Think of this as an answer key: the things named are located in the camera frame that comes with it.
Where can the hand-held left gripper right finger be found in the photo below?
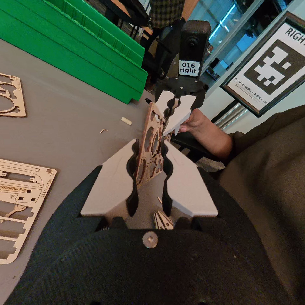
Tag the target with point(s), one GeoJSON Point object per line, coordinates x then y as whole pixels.
{"type": "Point", "coordinates": [190, 190]}

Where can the person's right hand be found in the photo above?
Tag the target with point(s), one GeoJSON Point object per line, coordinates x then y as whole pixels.
{"type": "Point", "coordinates": [197, 121]}

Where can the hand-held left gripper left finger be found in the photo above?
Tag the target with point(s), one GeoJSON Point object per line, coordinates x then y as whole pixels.
{"type": "Point", "coordinates": [107, 190]}

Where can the small pale peg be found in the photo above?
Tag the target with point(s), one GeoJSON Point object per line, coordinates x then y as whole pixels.
{"type": "Point", "coordinates": [126, 120]}

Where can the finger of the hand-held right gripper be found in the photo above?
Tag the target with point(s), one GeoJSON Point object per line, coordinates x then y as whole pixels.
{"type": "Point", "coordinates": [183, 114]}
{"type": "Point", "coordinates": [164, 100]}

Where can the wooden sheet with gear parts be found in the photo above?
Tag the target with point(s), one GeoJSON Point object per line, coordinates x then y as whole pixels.
{"type": "Point", "coordinates": [31, 190]}

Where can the grey desk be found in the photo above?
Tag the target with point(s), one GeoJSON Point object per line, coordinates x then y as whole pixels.
{"type": "Point", "coordinates": [71, 124]}

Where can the wooden sheet with scalloped cutouts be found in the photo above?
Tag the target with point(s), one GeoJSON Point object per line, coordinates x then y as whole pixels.
{"type": "Point", "coordinates": [149, 152]}

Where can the wooden sheet with round holes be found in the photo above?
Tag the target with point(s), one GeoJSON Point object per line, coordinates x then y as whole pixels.
{"type": "Point", "coordinates": [20, 100]}

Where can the green bin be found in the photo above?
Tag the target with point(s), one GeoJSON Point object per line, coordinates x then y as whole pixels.
{"type": "Point", "coordinates": [71, 47]}

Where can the person's brown sleeve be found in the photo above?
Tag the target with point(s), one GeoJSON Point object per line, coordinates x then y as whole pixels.
{"type": "Point", "coordinates": [266, 190]}

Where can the person's right forearm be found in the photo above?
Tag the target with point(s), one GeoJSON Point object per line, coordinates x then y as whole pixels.
{"type": "Point", "coordinates": [216, 143]}

